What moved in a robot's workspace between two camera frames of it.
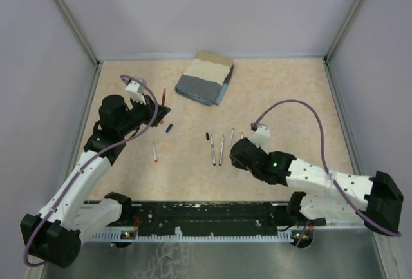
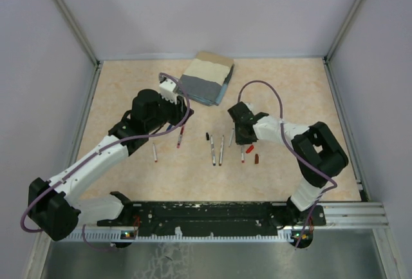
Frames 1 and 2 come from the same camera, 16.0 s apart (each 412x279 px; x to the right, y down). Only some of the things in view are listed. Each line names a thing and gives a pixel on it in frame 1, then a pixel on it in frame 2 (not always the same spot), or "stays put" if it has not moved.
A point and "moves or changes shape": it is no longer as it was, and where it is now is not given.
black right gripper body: [236, 163] -> [240, 138]
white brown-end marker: [221, 154] stays put
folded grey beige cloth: [206, 78] stays put
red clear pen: [163, 96] moves or changes shape
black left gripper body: [140, 114] -> [168, 112]
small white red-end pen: [155, 154] stays put
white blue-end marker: [212, 151] stays put
